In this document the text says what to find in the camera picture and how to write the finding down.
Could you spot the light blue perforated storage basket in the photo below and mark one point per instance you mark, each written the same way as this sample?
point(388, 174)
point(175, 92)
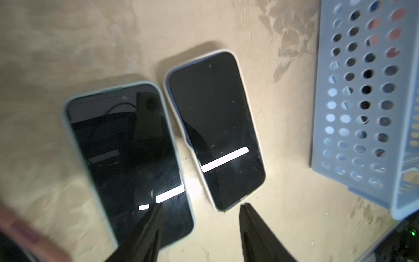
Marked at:
point(366, 114)

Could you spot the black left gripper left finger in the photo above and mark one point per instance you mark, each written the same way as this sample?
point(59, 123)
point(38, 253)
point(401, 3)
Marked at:
point(143, 244)

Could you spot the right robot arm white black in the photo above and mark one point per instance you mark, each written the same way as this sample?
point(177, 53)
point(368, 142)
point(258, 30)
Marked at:
point(401, 246)

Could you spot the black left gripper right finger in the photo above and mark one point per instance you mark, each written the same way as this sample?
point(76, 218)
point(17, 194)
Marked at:
point(259, 244)

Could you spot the phone pink case purple button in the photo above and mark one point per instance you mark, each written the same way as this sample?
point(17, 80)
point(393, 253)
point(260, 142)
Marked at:
point(29, 239)

